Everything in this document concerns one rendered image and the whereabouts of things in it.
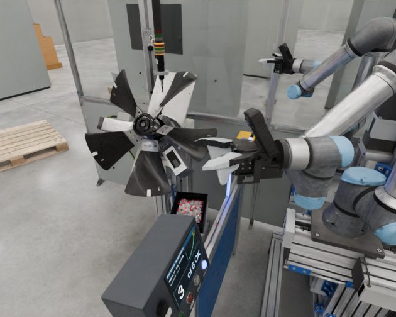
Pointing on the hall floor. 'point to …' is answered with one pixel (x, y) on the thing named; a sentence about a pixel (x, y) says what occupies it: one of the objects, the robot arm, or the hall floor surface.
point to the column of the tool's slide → (147, 44)
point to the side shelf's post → (189, 175)
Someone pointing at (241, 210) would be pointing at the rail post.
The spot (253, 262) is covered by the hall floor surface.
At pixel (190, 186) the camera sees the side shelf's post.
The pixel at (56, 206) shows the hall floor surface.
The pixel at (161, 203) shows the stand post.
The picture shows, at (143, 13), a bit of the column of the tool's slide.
